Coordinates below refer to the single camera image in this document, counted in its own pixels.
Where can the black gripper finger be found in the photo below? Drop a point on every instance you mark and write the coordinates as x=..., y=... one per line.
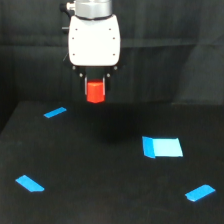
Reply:
x=106, y=82
x=86, y=85

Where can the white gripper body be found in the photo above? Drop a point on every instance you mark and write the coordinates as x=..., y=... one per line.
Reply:
x=94, y=44

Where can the red hexagonal block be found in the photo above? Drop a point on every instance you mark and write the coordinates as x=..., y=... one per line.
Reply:
x=95, y=91

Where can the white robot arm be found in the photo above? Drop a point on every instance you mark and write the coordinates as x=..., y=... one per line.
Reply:
x=88, y=10

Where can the blue tape strip far left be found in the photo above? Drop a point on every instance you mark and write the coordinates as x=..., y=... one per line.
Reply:
x=55, y=112

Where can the blue tape strip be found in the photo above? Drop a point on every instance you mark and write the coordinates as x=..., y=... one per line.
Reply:
x=199, y=193
x=29, y=184
x=55, y=112

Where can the black backdrop curtain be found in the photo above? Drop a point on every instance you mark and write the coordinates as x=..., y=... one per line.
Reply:
x=172, y=51

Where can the light blue paper square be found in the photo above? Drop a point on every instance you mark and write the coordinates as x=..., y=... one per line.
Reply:
x=157, y=147

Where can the blue tape strip near left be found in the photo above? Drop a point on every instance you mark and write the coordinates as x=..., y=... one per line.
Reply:
x=29, y=184

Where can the blue tape strip near right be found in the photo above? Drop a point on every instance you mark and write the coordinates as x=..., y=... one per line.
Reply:
x=199, y=193

